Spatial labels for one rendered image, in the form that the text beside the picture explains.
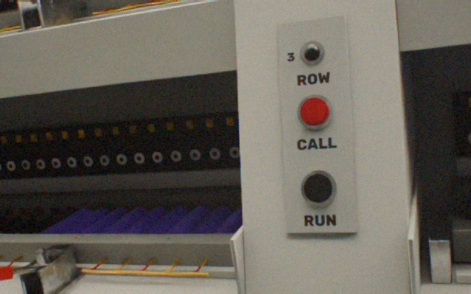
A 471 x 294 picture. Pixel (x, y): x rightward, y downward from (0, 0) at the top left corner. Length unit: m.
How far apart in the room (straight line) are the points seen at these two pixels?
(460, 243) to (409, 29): 0.14
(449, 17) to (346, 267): 0.15
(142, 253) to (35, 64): 0.16
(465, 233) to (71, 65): 0.29
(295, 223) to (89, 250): 0.18
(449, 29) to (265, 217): 0.15
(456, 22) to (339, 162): 0.10
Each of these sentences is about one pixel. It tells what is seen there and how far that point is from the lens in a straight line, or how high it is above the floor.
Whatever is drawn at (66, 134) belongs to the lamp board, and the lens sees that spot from 0.59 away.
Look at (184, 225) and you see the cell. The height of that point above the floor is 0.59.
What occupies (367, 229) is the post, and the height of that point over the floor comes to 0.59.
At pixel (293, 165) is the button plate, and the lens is 0.31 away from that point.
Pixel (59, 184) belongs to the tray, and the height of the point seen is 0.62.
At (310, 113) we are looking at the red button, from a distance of 0.31.
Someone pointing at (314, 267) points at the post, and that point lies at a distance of 0.32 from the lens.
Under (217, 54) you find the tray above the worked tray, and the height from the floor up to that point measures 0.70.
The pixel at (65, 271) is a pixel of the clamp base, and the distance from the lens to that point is 0.43.
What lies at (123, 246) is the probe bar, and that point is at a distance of 0.42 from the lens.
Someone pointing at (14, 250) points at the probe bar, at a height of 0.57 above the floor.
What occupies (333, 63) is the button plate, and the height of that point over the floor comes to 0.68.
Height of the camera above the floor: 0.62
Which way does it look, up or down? 4 degrees up
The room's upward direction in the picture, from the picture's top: 2 degrees counter-clockwise
